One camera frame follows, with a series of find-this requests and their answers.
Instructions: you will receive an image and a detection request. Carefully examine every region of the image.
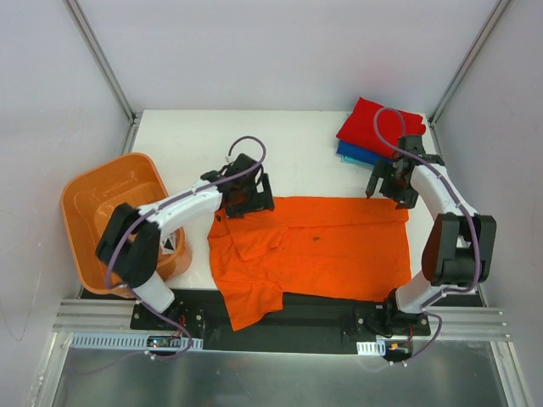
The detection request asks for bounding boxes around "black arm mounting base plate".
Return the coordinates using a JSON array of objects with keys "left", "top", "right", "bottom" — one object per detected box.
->
[{"left": 80, "top": 287, "right": 487, "bottom": 355}]

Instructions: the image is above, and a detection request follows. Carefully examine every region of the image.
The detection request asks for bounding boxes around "orange t shirt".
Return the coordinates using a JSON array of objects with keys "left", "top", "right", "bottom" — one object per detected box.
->
[{"left": 208, "top": 197, "right": 411, "bottom": 331}]

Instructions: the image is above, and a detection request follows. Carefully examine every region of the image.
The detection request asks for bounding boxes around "folded teal t shirt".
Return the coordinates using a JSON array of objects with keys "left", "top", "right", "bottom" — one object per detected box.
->
[{"left": 339, "top": 110, "right": 361, "bottom": 167}]

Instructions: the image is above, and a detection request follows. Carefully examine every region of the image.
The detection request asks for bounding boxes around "right white slotted cable duct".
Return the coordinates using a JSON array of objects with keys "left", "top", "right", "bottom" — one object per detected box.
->
[{"left": 356, "top": 340, "right": 386, "bottom": 357}]

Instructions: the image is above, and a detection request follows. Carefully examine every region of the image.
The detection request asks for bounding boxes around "folded blue t shirt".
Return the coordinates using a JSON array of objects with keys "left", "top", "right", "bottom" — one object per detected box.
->
[{"left": 336, "top": 141, "right": 383, "bottom": 165}]

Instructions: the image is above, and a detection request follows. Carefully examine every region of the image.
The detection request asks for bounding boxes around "aluminium extrusion rail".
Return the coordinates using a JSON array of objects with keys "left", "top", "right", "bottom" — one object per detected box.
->
[{"left": 53, "top": 299, "right": 511, "bottom": 342}]

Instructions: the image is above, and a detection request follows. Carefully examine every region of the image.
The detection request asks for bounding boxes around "left white slotted cable duct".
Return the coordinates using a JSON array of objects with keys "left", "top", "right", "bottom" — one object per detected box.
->
[{"left": 71, "top": 332, "right": 204, "bottom": 353}]

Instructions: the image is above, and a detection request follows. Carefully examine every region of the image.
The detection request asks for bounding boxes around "aluminium frame post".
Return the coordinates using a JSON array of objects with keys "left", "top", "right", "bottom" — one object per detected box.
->
[
  {"left": 428, "top": 0, "right": 513, "bottom": 128},
  {"left": 63, "top": 0, "right": 138, "bottom": 125}
]

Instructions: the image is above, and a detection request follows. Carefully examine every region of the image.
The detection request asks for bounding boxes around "right aluminium frame post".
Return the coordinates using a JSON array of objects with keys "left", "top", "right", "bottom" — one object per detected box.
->
[{"left": 428, "top": 0, "right": 513, "bottom": 128}]

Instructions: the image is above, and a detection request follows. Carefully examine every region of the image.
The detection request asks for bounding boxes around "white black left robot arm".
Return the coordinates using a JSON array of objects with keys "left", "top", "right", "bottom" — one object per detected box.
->
[{"left": 95, "top": 153, "right": 275, "bottom": 330}]

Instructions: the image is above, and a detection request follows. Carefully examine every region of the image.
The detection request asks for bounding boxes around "left aluminium frame post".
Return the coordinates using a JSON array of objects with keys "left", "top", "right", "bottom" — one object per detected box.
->
[{"left": 63, "top": 0, "right": 138, "bottom": 125}]

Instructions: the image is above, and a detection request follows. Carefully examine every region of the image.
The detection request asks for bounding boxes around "white slotted cable duct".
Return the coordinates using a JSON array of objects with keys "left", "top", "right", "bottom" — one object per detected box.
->
[
  {"left": 71, "top": 332, "right": 204, "bottom": 353},
  {"left": 356, "top": 340, "right": 386, "bottom": 357}
]

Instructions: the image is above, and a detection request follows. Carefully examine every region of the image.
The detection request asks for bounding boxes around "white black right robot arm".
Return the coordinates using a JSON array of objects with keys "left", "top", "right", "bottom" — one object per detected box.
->
[{"left": 366, "top": 136, "right": 497, "bottom": 335}]

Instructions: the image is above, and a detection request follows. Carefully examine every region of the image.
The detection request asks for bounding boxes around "orange plastic laundry basket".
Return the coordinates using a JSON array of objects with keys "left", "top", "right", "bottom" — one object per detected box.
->
[{"left": 61, "top": 153, "right": 192, "bottom": 298}]

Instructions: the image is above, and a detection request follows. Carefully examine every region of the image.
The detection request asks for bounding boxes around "folded red t shirt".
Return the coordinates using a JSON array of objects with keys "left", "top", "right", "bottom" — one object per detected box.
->
[{"left": 336, "top": 98, "right": 426, "bottom": 159}]

